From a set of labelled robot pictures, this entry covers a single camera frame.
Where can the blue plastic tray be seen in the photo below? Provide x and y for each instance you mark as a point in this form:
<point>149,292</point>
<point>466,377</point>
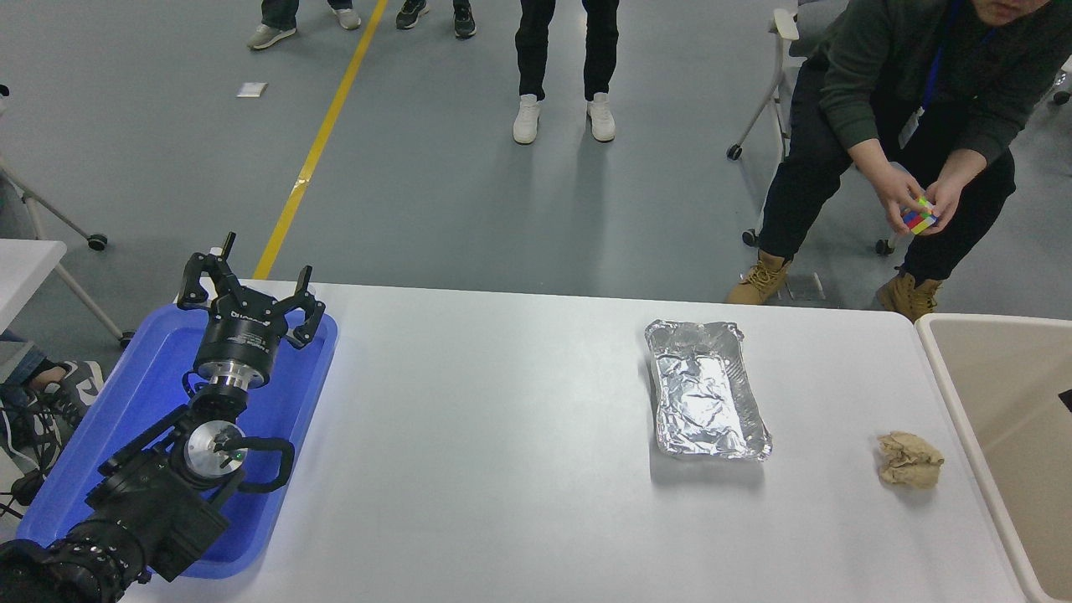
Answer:
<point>142,394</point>

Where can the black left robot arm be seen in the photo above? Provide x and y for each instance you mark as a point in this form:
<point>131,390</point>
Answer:
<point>159,502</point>

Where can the seated person's right hand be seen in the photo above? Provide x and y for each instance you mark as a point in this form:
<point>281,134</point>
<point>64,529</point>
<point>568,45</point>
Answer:
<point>894,191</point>

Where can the standing person, white shoes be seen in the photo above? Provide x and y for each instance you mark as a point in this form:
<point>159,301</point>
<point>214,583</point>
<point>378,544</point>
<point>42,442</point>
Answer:
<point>528,117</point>

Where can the colourful puzzle cube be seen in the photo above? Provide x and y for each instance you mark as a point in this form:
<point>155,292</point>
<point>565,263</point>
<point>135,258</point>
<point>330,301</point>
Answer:
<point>919,218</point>

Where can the person at table edge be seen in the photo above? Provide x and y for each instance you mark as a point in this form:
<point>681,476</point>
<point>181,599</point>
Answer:
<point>77,381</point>

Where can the seated person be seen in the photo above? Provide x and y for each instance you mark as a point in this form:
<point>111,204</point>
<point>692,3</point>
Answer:
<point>871,59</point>

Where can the standing person, grey sneakers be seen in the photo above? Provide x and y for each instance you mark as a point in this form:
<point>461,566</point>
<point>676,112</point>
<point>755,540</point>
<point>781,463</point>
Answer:
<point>272,35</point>

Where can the silver foil tray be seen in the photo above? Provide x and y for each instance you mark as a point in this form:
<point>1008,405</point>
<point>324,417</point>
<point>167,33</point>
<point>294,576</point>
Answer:
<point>703,394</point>

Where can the large pale bin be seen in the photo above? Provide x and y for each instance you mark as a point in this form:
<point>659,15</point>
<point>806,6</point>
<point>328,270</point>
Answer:
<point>1022,435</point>

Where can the seated person's left hand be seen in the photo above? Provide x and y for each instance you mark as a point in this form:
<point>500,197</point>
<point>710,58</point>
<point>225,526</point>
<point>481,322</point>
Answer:
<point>946,201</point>

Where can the white rolling side table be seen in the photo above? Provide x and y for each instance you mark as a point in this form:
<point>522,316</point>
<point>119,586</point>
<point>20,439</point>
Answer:
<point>25,268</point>

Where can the crumpled tan paper ball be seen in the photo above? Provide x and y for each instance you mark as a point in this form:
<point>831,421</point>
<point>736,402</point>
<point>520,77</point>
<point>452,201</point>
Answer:
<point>909,462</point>

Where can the white paper scrap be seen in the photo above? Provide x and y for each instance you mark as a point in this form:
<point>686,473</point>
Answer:
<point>251,90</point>

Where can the white frame wheeled chair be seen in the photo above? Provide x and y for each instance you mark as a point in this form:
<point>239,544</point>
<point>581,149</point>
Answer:
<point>785,23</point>

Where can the standing person, dark sneakers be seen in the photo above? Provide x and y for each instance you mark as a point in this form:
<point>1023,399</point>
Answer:
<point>465,21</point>

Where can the grey floor plate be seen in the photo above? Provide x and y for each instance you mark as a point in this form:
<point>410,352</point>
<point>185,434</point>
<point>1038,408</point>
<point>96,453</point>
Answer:
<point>806,286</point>

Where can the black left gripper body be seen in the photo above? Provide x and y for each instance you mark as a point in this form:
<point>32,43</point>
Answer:
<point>241,337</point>

